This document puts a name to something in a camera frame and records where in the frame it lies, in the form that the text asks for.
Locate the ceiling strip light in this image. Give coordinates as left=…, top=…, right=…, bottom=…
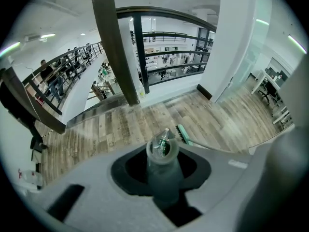
left=287, top=34, right=308, bottom=54

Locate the lower floor office furniture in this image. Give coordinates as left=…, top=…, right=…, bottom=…
left=96, top=47, right=211, bottom=87

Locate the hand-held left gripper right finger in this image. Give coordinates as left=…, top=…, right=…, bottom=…
left=178, top=143, right=251, bottom=232

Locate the dark wooden beam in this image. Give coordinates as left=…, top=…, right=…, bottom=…
left=0, top=66, right=66, bottom=134

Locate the grey dustpan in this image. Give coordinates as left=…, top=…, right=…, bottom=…
left=146, top=129, right=184, bottom=210

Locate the black office chair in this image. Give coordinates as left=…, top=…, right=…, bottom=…
left=258, top=81, right=278, bottom=106

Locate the white office desk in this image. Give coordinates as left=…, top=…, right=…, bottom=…
left=251, top=69, right=282, bottom=95

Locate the green broom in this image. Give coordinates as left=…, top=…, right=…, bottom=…
left=175, top=124, right=213, bottom=151

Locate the clear plastic bottle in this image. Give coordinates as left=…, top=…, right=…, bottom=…
left=152, top=128, right=171, bottom=157

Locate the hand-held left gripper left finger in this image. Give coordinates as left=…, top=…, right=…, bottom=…
left=36, top=144, right=178, bottom=232

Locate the clear plastic jug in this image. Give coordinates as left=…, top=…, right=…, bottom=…
left=19, top=169, right=44, bottom=190

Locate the dark wooden post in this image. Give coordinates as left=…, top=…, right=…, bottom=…
left=89, top=0, right=141, bottom=107

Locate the black computer monitor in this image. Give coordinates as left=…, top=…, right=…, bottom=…
left=265, top=68, right=290, bottom=82

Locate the black metal railing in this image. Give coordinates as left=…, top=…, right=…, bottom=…
left=115, top=6, right=218, bottom=95

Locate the curved black railing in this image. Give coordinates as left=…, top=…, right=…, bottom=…
left=23, top=41, right=103, bottom=116

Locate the black box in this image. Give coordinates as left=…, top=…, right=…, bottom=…
left=30, top=136, right=43, bottom=159

